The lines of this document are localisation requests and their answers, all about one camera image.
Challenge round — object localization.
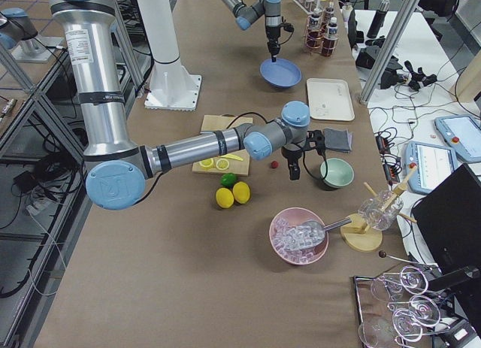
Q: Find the teach pendant far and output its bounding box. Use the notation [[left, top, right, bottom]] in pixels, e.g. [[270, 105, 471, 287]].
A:
[[434, 115, 481, 163]]

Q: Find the copper wire bottle rack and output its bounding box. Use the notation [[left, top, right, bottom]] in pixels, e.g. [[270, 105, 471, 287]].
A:
[[304, 18, 338, 57]]

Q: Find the wooden ball stirrer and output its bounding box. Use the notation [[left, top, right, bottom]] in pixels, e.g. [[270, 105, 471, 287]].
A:
[[378, 250, 437, 268]]

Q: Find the black wire glass tray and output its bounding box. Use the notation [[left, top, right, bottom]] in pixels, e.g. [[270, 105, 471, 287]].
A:
[[352, 263, 481, 348]]

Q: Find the clear glass mug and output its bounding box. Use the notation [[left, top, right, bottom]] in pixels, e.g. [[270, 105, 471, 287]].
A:
[[358, 190, 404, 231]]

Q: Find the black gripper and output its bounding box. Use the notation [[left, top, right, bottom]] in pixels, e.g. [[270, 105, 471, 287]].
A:
[[265, 15, 283, 62], [281, 146, 303, 180]]

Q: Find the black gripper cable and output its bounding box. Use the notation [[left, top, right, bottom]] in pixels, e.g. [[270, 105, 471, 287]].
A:
[[300, 137, 328, 183]]

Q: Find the wooden glass stand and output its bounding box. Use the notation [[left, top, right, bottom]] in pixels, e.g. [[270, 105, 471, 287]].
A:
[[340, 168, 416, 252]]

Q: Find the yellow lemon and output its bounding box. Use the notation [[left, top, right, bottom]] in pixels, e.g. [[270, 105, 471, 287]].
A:
[[232, 182, 251, 204], [215, 187, 234, 209]]

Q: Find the dark syrup bottle middle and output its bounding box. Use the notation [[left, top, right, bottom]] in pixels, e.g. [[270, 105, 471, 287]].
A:
[[322, 1, 334, 29]]

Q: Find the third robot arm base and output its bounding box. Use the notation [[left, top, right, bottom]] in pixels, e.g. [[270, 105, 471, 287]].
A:
[[1, 8, 63, 63]]

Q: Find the pink bowl with ice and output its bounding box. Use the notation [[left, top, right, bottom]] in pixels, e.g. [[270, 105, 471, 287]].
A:
[[268, 207, 328, 265]]

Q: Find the dark syrup bottle right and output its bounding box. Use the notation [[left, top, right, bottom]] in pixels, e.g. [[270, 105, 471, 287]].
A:
[[323, 17, 337, 52]]

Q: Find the dark syrup bottle left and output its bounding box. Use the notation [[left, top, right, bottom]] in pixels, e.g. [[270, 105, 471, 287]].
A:
[[307, 8, 322, 40]]

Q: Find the yellow lemon left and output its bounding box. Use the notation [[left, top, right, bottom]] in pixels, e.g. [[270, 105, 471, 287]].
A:
[[215, 187, 234, 209]]

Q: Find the wine glass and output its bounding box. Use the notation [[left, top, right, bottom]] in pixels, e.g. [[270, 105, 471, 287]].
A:
[[357, 295, 440, 348], [371, 265, 428, 302]]

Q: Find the aluminium frame post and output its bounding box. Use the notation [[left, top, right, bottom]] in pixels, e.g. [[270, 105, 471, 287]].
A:
[[359, 0, 419, 105]]

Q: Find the teach pendant near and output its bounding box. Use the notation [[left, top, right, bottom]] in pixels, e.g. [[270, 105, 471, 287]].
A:
[[404, 141, 458, 195]]

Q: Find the green lime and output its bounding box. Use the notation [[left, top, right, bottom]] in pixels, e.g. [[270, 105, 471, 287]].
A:
[[220, 173, 238, 189]]

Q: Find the grey folded cloth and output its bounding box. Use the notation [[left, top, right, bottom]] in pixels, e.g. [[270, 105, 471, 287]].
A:
[[323, 128, 352, 153]]

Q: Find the lemon slice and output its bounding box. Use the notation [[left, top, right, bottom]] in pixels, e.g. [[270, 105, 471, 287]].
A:
[[215, 158, 230, 171], [198, 158, 215, 170]]

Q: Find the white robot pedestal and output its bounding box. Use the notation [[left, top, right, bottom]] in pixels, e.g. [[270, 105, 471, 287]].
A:
[[137, 0, 202, 111]]

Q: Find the black thermos bottle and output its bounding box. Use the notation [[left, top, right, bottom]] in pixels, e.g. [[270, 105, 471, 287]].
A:
[[366, 0, 390, 39]]

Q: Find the wine glass upper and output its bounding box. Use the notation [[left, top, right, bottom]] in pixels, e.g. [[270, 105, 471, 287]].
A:
[[371, 265, 428, 302]]

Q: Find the black laptop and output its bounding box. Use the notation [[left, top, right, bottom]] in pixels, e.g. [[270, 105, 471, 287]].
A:
[[413, 164, 480, 273]]

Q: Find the teach pendant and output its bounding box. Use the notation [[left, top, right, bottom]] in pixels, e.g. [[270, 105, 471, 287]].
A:
[[404, 141, 458, 195], [434, 115, 481, 163]]

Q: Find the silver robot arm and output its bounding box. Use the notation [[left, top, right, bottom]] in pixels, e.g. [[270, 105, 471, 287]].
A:
[[221, 0, 284, 62], [49, 0, 310, 210]]

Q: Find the green ceramic bowl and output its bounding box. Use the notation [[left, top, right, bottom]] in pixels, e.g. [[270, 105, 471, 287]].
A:
[[319, 158, 355, 189]]

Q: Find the yellow lemon wedge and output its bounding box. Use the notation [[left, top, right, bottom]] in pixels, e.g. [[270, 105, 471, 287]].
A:
[[221, 153, 244, 162]]

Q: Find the beige plastic tray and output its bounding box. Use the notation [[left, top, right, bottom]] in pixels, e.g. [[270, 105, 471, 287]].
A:
[[307, 77, 355, 122]]

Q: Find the wine glass lower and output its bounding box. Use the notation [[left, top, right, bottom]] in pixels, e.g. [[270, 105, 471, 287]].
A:
[[357, 295, 440, 348]]

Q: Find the metal ice scoop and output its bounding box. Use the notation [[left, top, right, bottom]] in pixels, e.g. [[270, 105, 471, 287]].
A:
[[296, 217, 352, 249]]

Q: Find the blue round plate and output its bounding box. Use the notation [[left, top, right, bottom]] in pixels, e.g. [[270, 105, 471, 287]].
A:
[[259, 58, 302, 89]]

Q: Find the yellow lemon right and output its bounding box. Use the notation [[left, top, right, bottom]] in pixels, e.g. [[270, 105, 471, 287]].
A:
[[232, 182, 251, 204]]

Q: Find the dark syrup bottle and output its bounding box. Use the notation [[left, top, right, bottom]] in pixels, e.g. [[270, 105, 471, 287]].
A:
[[323, 17, 337, 52], [307, 8, 322, 40], [322, 1, 334, 29]]

